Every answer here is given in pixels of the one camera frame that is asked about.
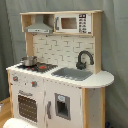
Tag grey toy ice dispenser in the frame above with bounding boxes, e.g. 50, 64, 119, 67
55, 94, 71, 120

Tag grey toy range hood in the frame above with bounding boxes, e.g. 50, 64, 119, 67
25, 15, 53, 34

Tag toy oven door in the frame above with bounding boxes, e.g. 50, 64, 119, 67
18, 90, 37, 123

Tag right red stove knob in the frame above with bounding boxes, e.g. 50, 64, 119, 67
31, 81, 37, 87

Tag white toy microwave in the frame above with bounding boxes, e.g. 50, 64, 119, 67
55, 14, 92, 34

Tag black toy stovetop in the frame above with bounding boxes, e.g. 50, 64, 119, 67
19, 62, 56, 73

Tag left red stove knob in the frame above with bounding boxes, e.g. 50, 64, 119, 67
12, 76, 19, 82

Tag wooden toy play kitchen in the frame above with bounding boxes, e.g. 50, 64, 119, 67
7, 10, 114, 128

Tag black toy faucet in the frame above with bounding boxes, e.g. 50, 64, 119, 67
76, 50, 94, 70

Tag grey cabinet door handle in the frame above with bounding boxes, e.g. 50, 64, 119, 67
47, 101, 51, 119

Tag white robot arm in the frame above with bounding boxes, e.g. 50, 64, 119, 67
3, 118, 37, 128

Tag grey toy sink basin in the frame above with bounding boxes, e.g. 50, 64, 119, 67
52, 67, 92, 81

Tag small metal pot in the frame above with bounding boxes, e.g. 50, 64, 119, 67
21, 56, 37, 66

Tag red stove knob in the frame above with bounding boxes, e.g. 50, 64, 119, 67
31, 81, 37, 87
12, 76, 19, 82

